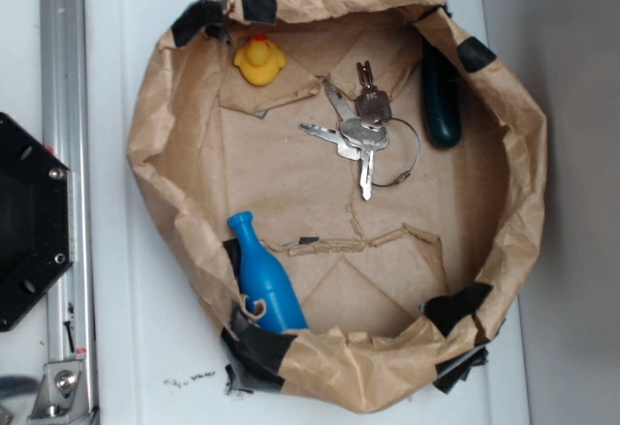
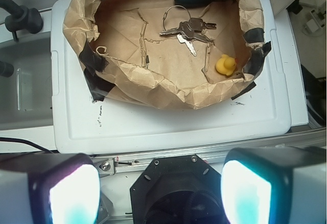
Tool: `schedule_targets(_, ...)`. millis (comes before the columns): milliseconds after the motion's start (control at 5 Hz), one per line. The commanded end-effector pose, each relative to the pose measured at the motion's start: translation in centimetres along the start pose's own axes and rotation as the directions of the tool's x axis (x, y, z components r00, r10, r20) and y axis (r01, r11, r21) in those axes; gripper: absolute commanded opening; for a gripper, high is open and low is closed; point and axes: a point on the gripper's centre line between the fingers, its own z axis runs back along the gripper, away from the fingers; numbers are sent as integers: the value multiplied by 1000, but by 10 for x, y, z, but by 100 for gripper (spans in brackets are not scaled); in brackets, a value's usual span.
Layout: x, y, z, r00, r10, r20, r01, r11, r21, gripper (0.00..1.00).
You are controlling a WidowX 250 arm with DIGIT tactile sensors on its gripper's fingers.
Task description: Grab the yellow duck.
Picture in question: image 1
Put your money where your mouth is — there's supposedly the silver key pointing upper-left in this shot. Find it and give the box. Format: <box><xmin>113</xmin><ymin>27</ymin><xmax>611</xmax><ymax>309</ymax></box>
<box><xmin>323</xmin><ymin>78</ymin><xmax>358</xmax><ymax>121</ymax></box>

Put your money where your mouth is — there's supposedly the metal corner bracket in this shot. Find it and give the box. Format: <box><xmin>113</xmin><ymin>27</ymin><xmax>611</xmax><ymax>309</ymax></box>
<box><xmin>27</xmin><ymin>360</ymin><xmax>89</xmax><ymax>424</ymax></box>

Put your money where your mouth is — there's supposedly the white plastic tray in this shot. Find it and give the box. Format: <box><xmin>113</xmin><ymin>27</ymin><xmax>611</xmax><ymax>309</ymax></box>
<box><xmin>84</xmin><ymin>0</ymin><xmax>530</xmax><ymax>424</ymax></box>

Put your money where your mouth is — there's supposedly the dark green oblong object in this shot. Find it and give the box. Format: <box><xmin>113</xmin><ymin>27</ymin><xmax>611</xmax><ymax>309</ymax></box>
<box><xmin>421</xmin><ymin>39</ymin><xmax>462</xmax><ymax>149</ymax></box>

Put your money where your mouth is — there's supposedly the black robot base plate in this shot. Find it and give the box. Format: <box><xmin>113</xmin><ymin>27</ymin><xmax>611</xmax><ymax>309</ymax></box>
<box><xmin>1</xmin><ymin>113</ymin><xmax>72</xmax><ymax>332</ymax></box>

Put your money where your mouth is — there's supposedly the silver key pointing up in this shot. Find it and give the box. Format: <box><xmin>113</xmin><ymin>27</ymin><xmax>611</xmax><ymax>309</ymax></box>
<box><xmin>356</xmin><ymin>61</ymin><xmax>392</xmax><ymax>131</ymax></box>

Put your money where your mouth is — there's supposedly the silver key pointing down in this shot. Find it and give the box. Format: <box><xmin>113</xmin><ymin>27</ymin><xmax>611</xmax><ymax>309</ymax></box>
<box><xmin>340</xmin><ymin>117</ymin><xmax>389</xmax><ymax>200</ymax></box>

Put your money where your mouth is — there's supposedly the steel wire key ring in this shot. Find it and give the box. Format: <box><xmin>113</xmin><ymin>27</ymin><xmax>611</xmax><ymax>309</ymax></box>
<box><xmin>357</xmin><ymin>116</ymin><xmax>421</xmax><ymax>188</ymax></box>

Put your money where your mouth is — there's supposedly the silver key pointing left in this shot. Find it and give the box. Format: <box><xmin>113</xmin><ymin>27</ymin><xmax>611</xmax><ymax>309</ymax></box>
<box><xmin>298</xmin><ymin>123</ymin><xmax>360</xmax><ymax>161</ymax></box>

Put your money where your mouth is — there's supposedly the blue plastic bottle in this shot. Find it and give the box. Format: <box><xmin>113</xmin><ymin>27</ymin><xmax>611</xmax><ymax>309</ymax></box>
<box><xmin>228</xmin><ymin>211</ymin><xmax>308</xmax><ymax>333</ymax></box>

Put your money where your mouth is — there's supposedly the brown paper bag bin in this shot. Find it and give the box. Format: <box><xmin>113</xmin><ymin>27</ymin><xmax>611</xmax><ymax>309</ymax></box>
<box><xmin>127</xmin><ymin>0</ymin><xmax>547</xmax><ymax>413</ymax></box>

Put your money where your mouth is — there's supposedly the aluminium extrusion rail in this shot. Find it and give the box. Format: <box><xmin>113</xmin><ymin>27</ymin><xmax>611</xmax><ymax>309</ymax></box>
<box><xmin>41</xmin><ymin>0</ymin><xmax>100</xmax><ymax>424</ymax></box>

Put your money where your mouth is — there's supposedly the yellow rubber duck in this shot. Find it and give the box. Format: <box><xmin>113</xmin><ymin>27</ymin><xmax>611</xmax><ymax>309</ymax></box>
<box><xmin>233</xmin><ymin>34</ymin><xmax>287</xmax><ymax>86</ymax></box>

